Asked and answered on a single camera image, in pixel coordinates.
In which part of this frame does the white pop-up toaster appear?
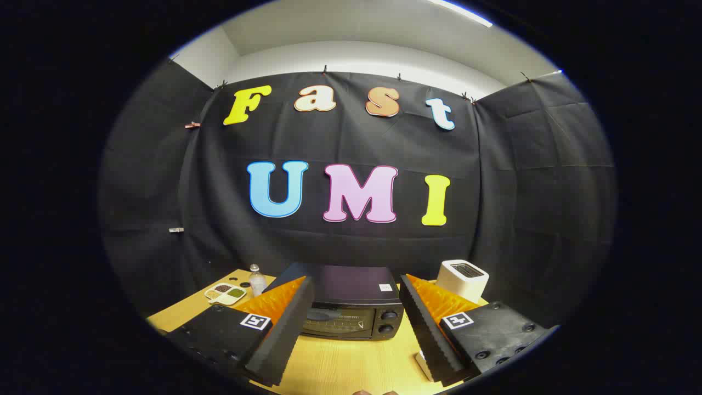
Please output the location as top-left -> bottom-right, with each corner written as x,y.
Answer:
437,259 -> 490,304

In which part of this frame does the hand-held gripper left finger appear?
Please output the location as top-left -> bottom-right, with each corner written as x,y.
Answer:
165,276 -> 315,387

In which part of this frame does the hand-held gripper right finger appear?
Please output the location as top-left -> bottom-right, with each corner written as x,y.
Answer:
399,274 -> 550,385

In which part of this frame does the divided dish of spices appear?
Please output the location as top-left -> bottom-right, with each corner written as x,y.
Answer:
205,283 -> 247,306

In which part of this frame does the white plastic tray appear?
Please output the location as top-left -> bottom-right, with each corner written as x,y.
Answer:
414,350 -> 437,382

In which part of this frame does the black toaster oven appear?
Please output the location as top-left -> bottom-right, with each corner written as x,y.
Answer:
263,262 -> 405,341

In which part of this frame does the clear plastic bottle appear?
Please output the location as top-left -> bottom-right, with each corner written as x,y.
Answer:
248,264 -> 268,297

